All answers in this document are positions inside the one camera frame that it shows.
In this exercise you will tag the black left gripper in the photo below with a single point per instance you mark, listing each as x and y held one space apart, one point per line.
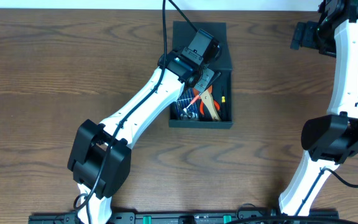
206 80

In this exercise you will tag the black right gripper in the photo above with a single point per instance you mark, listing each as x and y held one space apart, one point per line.
308 40

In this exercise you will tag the black handled claw hammer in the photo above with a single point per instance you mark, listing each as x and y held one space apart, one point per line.
206 99

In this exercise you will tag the black yellow screwdriver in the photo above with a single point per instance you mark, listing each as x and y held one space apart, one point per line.
223 104

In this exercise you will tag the dark green box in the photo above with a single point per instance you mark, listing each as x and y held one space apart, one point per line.
223 65

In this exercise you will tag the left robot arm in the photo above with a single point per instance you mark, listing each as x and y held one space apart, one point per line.
100 158

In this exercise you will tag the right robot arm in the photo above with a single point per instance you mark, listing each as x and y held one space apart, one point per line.
328 140

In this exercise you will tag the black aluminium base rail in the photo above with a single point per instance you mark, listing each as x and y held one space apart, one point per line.
157 218

